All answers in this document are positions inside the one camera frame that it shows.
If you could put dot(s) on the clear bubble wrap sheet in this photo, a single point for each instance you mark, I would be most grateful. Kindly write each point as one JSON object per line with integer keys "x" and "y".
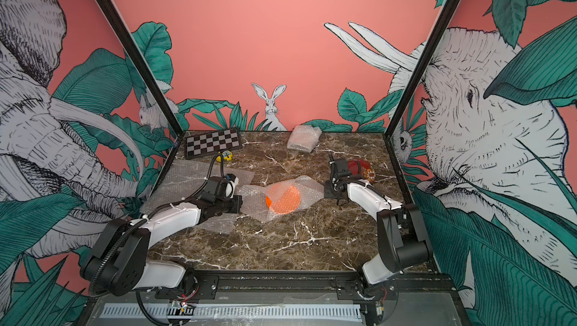
{"x": 182, "y": 179}

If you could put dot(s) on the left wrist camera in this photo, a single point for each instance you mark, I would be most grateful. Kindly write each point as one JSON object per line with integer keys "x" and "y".
{"x": 231, "y": 184}

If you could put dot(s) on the black left frame post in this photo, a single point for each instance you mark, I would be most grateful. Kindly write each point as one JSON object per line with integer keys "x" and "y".
{"x": 117, "y": 23}

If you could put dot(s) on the pink bubble bundle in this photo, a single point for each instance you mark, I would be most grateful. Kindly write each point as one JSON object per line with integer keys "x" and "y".
{"x": 254, "y": 204}

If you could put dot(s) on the orange dinner plate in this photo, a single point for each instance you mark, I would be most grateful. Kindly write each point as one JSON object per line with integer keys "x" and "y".
{"x": 283, "y": 198}

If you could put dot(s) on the black frame post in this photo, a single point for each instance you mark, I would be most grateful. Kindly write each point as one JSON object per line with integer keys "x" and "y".
{"x": 117, "y": 23}
{"x": 443, "y": 20}

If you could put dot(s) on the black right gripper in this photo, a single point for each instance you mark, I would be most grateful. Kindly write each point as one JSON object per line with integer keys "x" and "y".
{"x": 327, "y": 191}

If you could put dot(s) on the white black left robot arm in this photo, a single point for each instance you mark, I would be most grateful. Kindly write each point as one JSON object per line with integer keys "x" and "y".
{"x": 118, "y": 262}

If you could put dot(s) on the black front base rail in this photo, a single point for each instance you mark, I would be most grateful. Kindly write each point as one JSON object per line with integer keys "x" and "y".
{"x": 347, "y": 285}

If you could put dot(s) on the small yellow toy block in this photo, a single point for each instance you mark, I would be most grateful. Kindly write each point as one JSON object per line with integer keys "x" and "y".
{"x": 224, "y": 156}

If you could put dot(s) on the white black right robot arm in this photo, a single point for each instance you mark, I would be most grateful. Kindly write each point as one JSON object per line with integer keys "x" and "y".
{"x": 402, "y": 238}

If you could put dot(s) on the red floral dinner plate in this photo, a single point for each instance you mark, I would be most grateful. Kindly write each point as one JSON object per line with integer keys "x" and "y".
{"x": 361, "y": 169}

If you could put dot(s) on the right bubble wrapped plate bundle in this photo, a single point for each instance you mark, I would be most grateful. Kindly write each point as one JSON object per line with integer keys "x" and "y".
{"x": 304, "y": 138}

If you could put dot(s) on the black right frame post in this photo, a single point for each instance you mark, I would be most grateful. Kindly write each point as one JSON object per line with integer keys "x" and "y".
{"x": 443, "y": 20}

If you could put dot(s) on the black white chessboard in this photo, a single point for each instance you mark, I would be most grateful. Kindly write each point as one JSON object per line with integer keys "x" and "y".
{"x": 211, "y": 143}

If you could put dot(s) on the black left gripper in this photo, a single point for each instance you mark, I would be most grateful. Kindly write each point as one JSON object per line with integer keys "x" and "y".
{"x": 237, "y": 201}

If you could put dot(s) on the white slotted cable duct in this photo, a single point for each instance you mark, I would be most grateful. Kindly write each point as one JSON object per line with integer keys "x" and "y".
{"x": 338, "y": 312}

